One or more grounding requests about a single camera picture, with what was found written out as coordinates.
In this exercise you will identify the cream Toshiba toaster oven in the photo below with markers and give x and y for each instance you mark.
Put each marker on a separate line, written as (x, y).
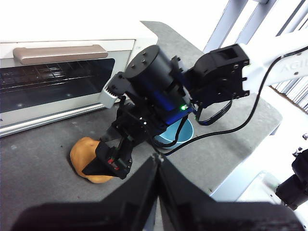
(145, 45)

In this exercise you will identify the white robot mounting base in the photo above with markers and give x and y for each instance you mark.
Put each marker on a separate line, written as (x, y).
(252, 187)

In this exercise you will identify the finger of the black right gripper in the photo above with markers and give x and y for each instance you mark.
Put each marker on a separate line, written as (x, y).
(108, 163)
(112, 135)

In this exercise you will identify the grey slatted panel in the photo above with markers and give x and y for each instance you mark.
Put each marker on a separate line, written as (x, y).
(296, 93)

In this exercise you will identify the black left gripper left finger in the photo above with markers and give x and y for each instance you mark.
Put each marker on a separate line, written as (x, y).
(115, 209)

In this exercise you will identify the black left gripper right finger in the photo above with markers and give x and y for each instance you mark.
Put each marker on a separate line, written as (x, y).
(216, 216)

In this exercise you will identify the white metal frame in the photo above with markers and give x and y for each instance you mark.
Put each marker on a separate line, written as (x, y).
(223, 24)

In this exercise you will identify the blue ribbed bowl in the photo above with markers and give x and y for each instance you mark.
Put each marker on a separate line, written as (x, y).
(185, 132)

